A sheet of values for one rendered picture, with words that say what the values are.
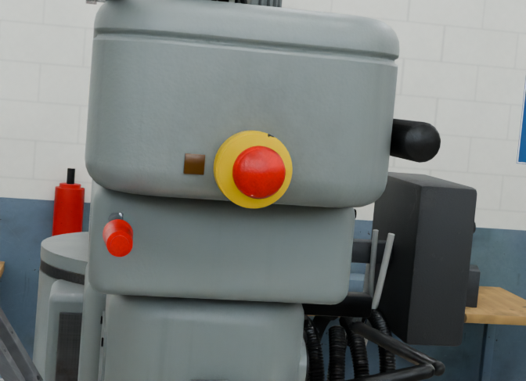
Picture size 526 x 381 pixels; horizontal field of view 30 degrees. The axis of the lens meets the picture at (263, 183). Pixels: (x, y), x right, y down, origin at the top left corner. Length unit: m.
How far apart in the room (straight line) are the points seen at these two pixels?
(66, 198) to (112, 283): 4.20
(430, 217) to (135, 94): 0.59
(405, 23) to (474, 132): 0.72
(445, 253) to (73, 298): 0.51
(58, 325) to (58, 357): 0.04
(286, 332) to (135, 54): 0.33
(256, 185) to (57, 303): 0.70
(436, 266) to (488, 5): 4.41
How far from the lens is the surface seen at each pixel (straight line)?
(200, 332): 0.93
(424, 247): 1.27
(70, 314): 1.39
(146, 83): 0.77
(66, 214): 5.08
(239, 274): 0.89
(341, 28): 0.79
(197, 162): 0.77
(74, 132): 5.19
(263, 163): 0.73
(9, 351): 0.63
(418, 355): 0.96
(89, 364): 1.13
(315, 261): 0.90
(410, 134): 0.84
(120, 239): 0.73
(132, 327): 0.94
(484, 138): 5.62
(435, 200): 1.27
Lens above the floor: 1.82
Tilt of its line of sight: 5 degrees down
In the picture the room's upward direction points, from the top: 5 degrees clockwise
